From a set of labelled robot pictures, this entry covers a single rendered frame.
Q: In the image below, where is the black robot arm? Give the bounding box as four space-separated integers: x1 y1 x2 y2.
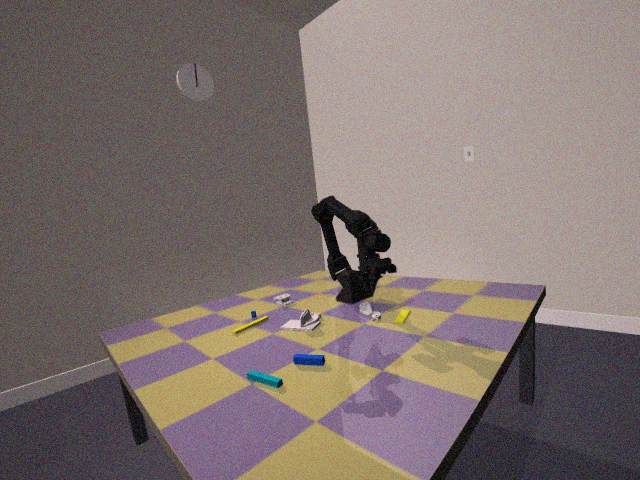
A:
311 195 391 287

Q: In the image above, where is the teal rectangular block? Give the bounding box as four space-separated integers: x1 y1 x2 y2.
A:
247 370 283 388

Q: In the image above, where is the blue rectangular block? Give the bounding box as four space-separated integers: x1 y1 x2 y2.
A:
294 354 325 366

